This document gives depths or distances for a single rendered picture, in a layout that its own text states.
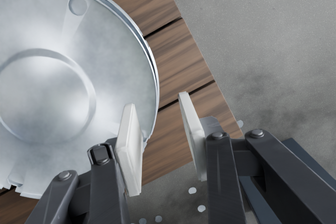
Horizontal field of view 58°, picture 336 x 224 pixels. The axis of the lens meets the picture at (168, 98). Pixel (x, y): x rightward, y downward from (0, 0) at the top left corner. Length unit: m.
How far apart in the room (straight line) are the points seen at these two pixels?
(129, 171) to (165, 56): 0.26
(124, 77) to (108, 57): 0.03
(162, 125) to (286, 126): 0.51
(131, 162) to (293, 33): 0.70
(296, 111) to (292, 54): 0.16
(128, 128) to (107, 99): 0.22
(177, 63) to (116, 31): 0.09
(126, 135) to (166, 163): 0.29
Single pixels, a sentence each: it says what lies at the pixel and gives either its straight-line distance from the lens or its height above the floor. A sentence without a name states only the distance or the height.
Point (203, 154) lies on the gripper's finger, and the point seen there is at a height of 0.60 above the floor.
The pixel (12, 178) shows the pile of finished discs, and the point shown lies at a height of 0.36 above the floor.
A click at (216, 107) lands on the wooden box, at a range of 0.43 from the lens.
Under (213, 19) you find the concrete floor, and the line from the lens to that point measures 0.76.
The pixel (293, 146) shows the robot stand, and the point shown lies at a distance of 0.86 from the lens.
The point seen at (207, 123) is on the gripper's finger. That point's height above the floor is 0.58.
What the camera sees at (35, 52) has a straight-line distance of 0.40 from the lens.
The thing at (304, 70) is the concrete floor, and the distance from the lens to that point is 0.85.
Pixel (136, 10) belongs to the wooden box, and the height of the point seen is 0.35.
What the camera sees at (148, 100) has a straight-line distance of 0.39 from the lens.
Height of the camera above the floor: 0.74
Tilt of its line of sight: 73 degrees down
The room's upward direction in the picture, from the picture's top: 172 degrees clockwise
